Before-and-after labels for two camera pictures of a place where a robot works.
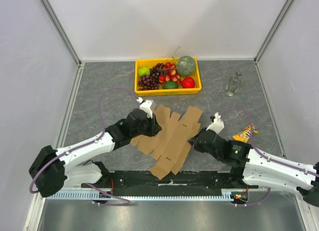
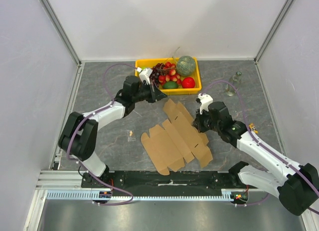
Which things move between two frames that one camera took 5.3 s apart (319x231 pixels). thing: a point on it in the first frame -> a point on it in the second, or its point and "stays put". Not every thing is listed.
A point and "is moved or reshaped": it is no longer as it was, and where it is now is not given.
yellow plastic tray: x=150 y=62 stays put
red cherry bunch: x=170 y=74 stays put
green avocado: x=170 y=85 stays put
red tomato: x=188 y=82 stays put
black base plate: x=185 y=181 stays put
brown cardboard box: x=168 y=147 is moved or reshaped
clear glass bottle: x=233 y=84 stays put
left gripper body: x=148 y=129 -> x=143 y=94
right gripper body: x=197 y=139 -> x=200 y=124
